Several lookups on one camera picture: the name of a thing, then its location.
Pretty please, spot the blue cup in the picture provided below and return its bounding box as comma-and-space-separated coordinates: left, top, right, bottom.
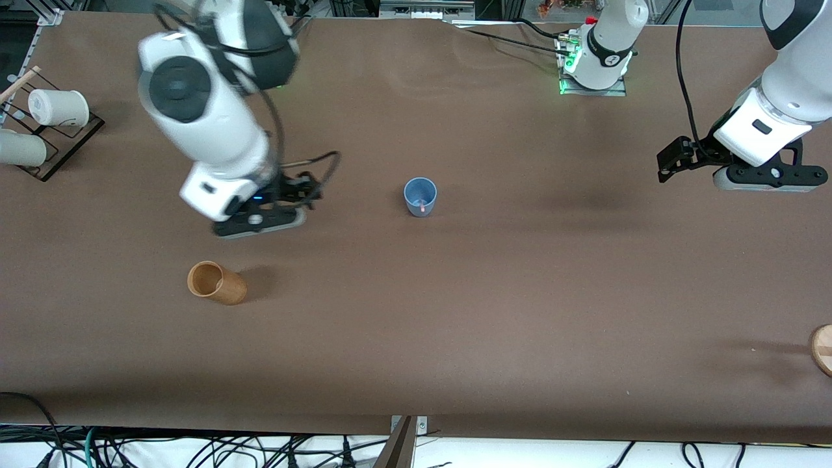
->
404, 177, 438, 218

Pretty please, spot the brown wooden cup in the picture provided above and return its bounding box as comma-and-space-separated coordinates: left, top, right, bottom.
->
187, 261, 248, 306

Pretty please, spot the white cup with small mark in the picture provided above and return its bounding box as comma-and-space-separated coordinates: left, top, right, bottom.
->
28, 89, 90, 128

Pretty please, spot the plain white cup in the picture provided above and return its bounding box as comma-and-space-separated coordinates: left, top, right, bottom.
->
0, 129, 48, 167

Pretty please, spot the grey power strip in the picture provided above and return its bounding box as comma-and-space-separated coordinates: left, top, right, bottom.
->
379, 0, 477, 20

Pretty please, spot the round wooden disc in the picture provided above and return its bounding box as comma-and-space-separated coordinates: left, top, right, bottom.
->
810, 324, 832, 378

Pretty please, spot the wooden rack stick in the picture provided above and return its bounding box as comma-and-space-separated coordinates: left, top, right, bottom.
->
0, 66, 42, 105

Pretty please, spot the dark angled support bar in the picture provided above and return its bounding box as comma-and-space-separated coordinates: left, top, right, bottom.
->
374, 416, 417, 468

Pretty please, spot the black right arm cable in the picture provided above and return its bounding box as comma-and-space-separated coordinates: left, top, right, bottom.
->
153, 0, 343, 210

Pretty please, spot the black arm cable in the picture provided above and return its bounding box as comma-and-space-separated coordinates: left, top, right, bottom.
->
153, 0, 343, 210
675, 0, 704, 149

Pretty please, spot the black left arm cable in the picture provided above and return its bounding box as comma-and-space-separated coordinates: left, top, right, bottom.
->
675, 0, 704, 149

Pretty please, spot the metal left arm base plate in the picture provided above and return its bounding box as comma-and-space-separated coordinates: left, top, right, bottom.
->
558, 32, 628, 97

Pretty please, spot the black wire cup rack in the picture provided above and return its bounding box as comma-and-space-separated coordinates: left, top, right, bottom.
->
0, 84, 105, 183

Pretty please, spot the short black table cable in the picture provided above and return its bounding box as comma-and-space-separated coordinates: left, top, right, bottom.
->
517, 18, 573, 41

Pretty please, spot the long black table cable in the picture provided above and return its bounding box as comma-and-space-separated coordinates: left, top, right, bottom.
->
463, 27, 574, 57

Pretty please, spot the aluminium frame rail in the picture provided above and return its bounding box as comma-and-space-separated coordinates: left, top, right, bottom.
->
0, 8, 66, 124

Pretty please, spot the black floor cable tangle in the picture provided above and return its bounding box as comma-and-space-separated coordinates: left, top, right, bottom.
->
97, 434, 391, 468

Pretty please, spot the black looped floor cable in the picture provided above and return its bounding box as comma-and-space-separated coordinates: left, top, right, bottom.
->
0, 392, 67, 468

